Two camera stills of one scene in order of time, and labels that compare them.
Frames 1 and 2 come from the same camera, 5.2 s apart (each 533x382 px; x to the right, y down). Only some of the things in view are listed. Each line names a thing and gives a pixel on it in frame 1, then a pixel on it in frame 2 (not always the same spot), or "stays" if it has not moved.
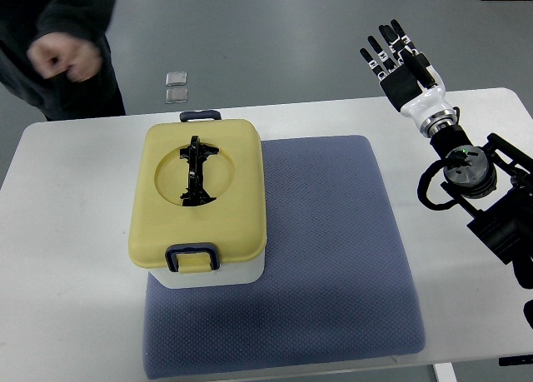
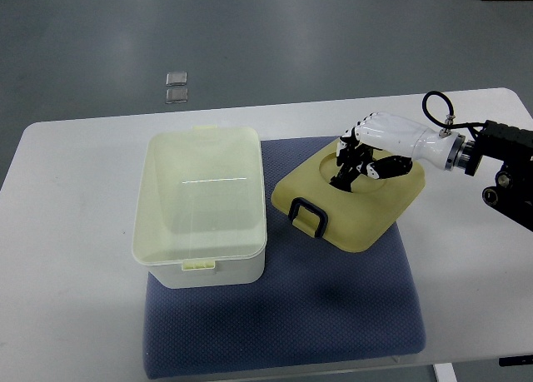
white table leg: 445,372 stays
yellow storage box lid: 201,181 to 357,219
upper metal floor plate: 176,78 stays
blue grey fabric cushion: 334,286 stays
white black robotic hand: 415,87 to 384,146
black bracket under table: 513,360 stays
